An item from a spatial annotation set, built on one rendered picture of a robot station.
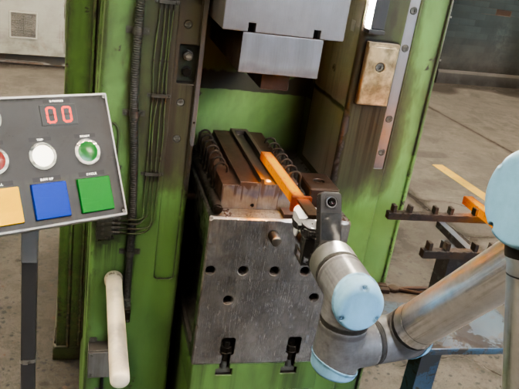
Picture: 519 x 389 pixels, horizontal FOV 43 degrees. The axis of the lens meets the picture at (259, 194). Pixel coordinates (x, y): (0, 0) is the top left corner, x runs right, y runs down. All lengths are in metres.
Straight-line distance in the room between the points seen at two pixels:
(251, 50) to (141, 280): 0.75
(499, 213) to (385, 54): 1.07
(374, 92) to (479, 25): 7.49
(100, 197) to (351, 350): 0.63
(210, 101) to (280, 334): 0.76
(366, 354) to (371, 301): 0.13
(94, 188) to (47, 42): 5.47
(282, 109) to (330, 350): 1.11
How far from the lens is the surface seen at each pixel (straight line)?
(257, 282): 1.77
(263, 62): 1.61
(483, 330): 1.87
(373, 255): 2.10
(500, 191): 0.82
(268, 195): 1.72
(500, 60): 9.65
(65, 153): 1.48
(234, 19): 1.57
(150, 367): 2.12
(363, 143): 1.91
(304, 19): 1.61
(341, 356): 1.23
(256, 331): 1.85
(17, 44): 6.90
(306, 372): 1.99
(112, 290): 1.84
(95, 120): 1.52
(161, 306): 1.99
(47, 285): 3.10
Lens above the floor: 1.60
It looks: 22 degrees down
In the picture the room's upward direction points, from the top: 9 degrees clockwise
